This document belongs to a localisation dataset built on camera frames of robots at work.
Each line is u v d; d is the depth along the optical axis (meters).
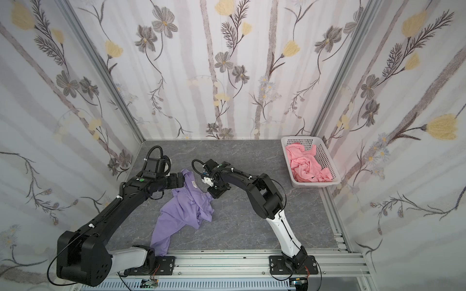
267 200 0.57
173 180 0.76
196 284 0.70
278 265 0.73
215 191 0.86
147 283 0.71
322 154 1.07
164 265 0.74
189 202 0.85
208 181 0.89
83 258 0.40
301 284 0.72
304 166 0.96
